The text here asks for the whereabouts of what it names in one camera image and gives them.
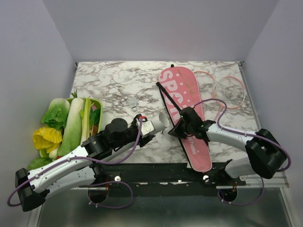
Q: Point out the green vegetable basket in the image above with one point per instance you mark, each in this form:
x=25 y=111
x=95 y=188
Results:
x=92 y=131

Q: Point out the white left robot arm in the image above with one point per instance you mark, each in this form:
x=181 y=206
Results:
x=82 y=166

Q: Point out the green leaf at front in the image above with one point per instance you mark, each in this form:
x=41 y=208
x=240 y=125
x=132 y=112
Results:
x=39 y=162

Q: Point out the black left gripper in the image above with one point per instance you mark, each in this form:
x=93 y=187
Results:
x=141 y=142

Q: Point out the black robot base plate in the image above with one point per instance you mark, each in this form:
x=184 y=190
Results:
x=163 y=179

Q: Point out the white napa cabbage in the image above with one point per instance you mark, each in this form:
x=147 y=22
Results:
x=72 y=131

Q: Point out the dark green leaf vegetable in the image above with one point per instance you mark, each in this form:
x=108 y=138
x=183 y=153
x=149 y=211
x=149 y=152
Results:
x=94 y=117

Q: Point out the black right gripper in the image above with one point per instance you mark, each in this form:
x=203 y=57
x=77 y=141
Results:
x=176 y=131

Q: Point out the celery stalk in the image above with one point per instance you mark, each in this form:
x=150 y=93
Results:
x=85 y=115

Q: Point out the yellow lettuce head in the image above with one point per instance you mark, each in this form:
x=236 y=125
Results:
x=47 y=138

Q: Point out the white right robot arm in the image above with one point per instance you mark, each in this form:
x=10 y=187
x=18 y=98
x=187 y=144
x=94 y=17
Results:
x=264 y=158

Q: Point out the white feather shuttlecock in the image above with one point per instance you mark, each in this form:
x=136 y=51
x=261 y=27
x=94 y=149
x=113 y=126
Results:
x=133 y=103

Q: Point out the white shuttlecock tube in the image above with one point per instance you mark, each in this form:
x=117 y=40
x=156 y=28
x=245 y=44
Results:
x=159 y=122

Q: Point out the green lettuce head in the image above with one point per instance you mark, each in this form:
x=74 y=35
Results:
x=56 y=115

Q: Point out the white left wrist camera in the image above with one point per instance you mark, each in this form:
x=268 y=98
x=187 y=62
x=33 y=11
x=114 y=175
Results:
x=147 y=128

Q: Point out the pink racket bag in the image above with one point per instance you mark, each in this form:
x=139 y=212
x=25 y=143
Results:
x=181 y=84

